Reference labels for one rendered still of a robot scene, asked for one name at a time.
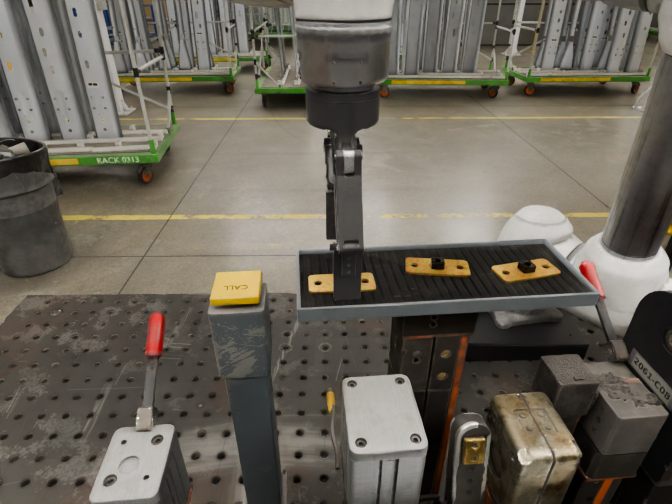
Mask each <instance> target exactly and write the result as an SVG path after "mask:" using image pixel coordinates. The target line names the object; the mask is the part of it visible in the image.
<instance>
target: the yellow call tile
mask: <svg viewBox="0 0 672 504"><path fill-rule="evenodd" d="M261 283H262V272H261V271H260V270H259V271H238V272H218V273H216V277H215V281H214V285H213V288H212V292H211V296H210V304H211V306H220V305H239V304H258V303H259V302H260V294H261Z"/></svg>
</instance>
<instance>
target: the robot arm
mask: <svg viewBox="0 0 672 504"><path fill-rule="evenodd" d="M227 1H230V2H233V3H237V4H242V5H249V6H263V7H270V8H283V7H289V6H293V5H294V10H295V19H296V24H295V32H296V41H297V53H298V54H299V60H300V65H301V72H299V75H301V76H299V78H300V79H301V81H302V82H304V83H307V84H308V85H306V87H305V91H306V118H307V121H308V123H309V124H310V125H312V126H313V127H315V128H318V129H322V130H325V129H327V138H323V148H324V153H325V164H326V174H325V178H326V179H327V183H326V187H327V189H328V190H326V239H327V240H336V242H333V244H330V245H329V250H330V251H333V298H334V300H350V299H360V298H361V271H362V253H364V250H365V244H364V236H363V201H362V159H363V146H362V144H360V139H359V137H356V133H357V132H358V131H359V130H361V129H368V128H370V127H373V126H374V125H376V124H377V122H378V120H379V108H380V89H381V87H380V86H379V85H378V84H380V83H382V82H384V81H385V80H386V79H387V78H388V72H389V55H390V37H391V32H392V25H391V19H392V12H393V5H394V1H395V0H227ZM583 1H601V2H602V3H604V4H607V5H612V6H617V7H622V8H626V9H631V10H636V11H642V12H650V13H658V29H659V34H658V40H659V43H660V46H661V49H662V51H663V55H662V58H661V61H660V64H659V67H658V70H657V73H656V76H655V79H654V82H653V85H652V88H651V91H650V94H649V97H648V100H647V103H646V106H645V109H644V112H643V115H642V118H641V121H640V124H639V127H638V130H637V133H636V136H635V139H634V142H633V145H632V148H631V151H630V154H629V157H628V159H627V162H626V165H625V168H624V171H623V174H622V177H621V180H620V183H619V186H618V189H617V192H616V195H615V198H614V201H613V204H612V207H611V210H610V213H609V216H608V219H607V222H606V225H605V228H604V231H603V232H602V233H599V234H597V235H595V236H593V237H591V238H590V239H589V240H588V241H587V242H586V244H584V243H583V242H582V241H581V240H580V239H579V238H577V237H576V236H575V235H574V234H572V233H573V226H572V225H571V223H570V221H569V220H568V219H567V217H566V216H564V215H563V214H562V213H561V212H559V211H558V210H556V209H554V208H551V207H547V206H541V205H531V206H526V207H524V208H522V209H521V210H519V211H518V212H517V213H516V214H515V215H514V216H513V217H511V218H510V219H509V220H508V222H507V223H506V224H505V226H504V227H503V229H502V231H501V233H500V235H499V237H498V239H497V241H501V240H523V239H547V240H548V241H549V242H550V243H551V244H552V245H553V246H554V247H555V248H556V249H557V250H558V251H559V252H560V253H561V254H562V255H563V256H564V257H565V258H566V259H567V260H568V261H569V262H570V263H571V264H572V265H573V266H574V267H575V268H576V269H577V270H578V271H579V272H580V270H579V265H580V264H581V262H583V261H586V260H588V261H590V262H593V263H594V265H595V268H596V271H597V274H598V277H599V280H600V282H601V285H602V288H603V291H604V293H605V296H606V298H605V299H604V302H605V305H606V309H607V312H608V314H609V317H610V320H611V323H612V326H613V328H614V331H615V334H616V335H619V336H623V337H624V336H625V333H626V331H627V329H628V326H629V324H630V322H631V319H632V317H633V314H634V313H635V310H636V308H637V306H638V304H639V302H640V301H641V299H642V298H643V297H644V296H645V295H647V294H648V293H651V292H653V291H661V290H672V279H671V278H669V265H670V261H669V258H668V256H667V254H666V252H665V251H664V249H663V248H662V247H661V244H662V242H663V240H664V238H665V235H666V233H667V231H668V229H669V227H670V224H671V222H672V0H583ZM561 308H563V309H564V310H566V311H567V312H569V313H571V314H573V315H574V316H576V317H578V318H580V319H582V320H584V321H586V322H588V323H590V324H592V325H594V326H596V327H598V328H601V329H603V328H602V325H601V322H600V319H599V316H598V313H597V310H596V308H595V306H579V307H561ZM489 314H490V315H491V316H492V318H493V319H494V322H495V325H496V326H497V327H498V328H500V329H508V328H510V327H512V326H518V325H526V324H533V323H541V322H561V321H562V318H563V314H562V313H561V312H560V311H559V310H557V309H556V308H544V309H526V310H508V311H490V312H489Z"/></svg>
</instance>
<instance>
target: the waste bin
mask: <svg viewBox="0 0 672 504"><path fill-rule="evenodd" d="M62 194H63V191H62V188H61V185H60V182H59V180H58V177H57V174H56V173H55V172H54V170H53V168H52V166H51V163H50V160H49V154H48V148H47V146H46V144H45V143H44V142H42V141H38V140H35V139H29V138H19V137H0V267H1V269H2V271H3V272H4V273H5V274H7V275H10V276H14V277H30V276H36V275H40V274H44V273H47V272H50V271H52V270H54V269H57V268H58V267H60V266H62V265H63V264H65V263H66V262H67V261H68V260H69V259H70V257H71V255H72V248H71V245H70V241H69V238H68V234H67V231H66V228H65V224H64V221H63V217H62V214H61V210H60V207H59V203H58V200H57V196H59V195H62Z"/></svg>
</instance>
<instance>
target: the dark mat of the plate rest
mask: <svg viewBox="0 0 672 504"><path fill-rule="evenodd" d="M408 257H412V258H431V257H443V258H444V259H450V260H465V261H467V262H468V266H469V269H470V273H471V275H470V277H451V276H433V275H415V274H408V273H406V267H405V259H406V258H408ZM536 259H546V260H547V261H549V262H550V263H551V264H552V265H554V266H555V267H556V268H557V269H559V270H560V271H561V273H560V275H557V276H551V277H545V278H539V279H532V280H526V281H520V282H514V283H505V282H503V281H502V280H501V279H500V278H499V277H498V276H497V275H496V274H495V273H494V272H493V271H492V266H495V265H502V264H509V263H515V262H519V261H524V260H536ZM299 264H300V293H301V308H309V307H328V306H346V305H365V304H383V303H402V302H421V301H439V300H458V299H476V298H495V297H513V296H532V295H550V294H569V293H587V292H590V291H589V290H588V289H587V288H586V287H585V286H584V285H583V284H582V283H581V282H580V281H579V280H578V279H577V278H576V277H575V276H574V275H573V274H572V273H571V272H570V271H569V269H568V268H567V267H566V266H565V265H564V264H563V263H562V262H561V261H560V260H559V259H558V258H557V257H556V256H555V255H554V254H553V253H552V252H551V251H550V250H549V249H548V248H547V247H546V246H545V245H544V244H526V245H502V246H481V247H460V248H437V249H414V250H393V251H370V252H364V253H362V271H361V273H372V274H373V277H374V281H375V285H376V290H375V291H367V292H361V298H360V299H350V300H334V298H333V293H323V294H311V293H310V292H309V281H308V277H309V276H310V275H322V274H333V253H325V254H303V255H299Z"/></svg>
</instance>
